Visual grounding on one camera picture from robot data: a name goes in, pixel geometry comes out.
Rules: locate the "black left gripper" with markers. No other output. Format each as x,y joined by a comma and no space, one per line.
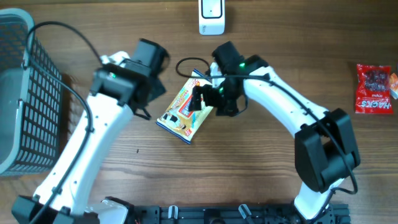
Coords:
160,88

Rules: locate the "orange small box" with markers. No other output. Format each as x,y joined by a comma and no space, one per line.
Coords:
393,84

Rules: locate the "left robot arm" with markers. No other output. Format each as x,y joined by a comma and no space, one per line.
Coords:
121,86

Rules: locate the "cream snack bag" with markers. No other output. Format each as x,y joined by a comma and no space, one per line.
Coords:
177,118

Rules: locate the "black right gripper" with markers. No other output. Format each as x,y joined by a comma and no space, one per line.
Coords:
198,90

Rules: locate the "grey plastic shopping basket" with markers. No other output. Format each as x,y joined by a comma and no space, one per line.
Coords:
30,101

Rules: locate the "red snack packet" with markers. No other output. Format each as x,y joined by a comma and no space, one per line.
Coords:
372,94

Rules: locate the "white barcode scanner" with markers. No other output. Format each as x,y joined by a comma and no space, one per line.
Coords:
211,17

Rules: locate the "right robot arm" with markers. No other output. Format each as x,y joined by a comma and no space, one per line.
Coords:
326,151

